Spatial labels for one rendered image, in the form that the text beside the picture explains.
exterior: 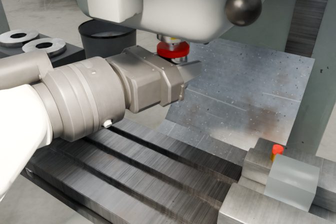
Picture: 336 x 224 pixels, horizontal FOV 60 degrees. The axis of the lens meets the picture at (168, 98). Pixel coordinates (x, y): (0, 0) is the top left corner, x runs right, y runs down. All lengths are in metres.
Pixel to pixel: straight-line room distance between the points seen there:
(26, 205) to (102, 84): 1.66
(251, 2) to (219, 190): 0.42
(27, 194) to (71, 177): 1.39
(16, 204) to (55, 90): 1.69
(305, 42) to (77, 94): 0.56
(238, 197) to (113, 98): 0.23
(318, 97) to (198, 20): 0.56
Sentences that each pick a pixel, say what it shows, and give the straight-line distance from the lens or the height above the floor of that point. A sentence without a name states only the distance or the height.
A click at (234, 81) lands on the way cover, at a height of 1.05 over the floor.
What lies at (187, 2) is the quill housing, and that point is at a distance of 0.29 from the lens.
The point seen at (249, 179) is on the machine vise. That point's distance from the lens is 0.52.
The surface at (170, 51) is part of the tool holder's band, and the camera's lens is 0.40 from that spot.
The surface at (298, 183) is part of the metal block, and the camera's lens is 0.44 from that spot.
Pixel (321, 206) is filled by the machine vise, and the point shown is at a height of 1.05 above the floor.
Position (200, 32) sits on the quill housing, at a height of 1.33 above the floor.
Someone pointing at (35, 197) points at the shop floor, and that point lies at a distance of 1.98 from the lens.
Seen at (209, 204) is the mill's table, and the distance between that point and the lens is 0.59.
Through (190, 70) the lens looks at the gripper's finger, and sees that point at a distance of 0.42.
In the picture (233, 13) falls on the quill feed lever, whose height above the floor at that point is 1.36.
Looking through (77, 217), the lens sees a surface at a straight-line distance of 0.67.
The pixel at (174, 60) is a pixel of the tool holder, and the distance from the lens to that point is 0.41.
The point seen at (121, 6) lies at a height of 1.35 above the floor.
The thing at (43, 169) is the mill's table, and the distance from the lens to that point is 0.67.
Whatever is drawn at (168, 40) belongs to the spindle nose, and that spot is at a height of 1.28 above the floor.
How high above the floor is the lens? 1.43
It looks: 33 degrees down
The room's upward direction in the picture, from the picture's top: straight up
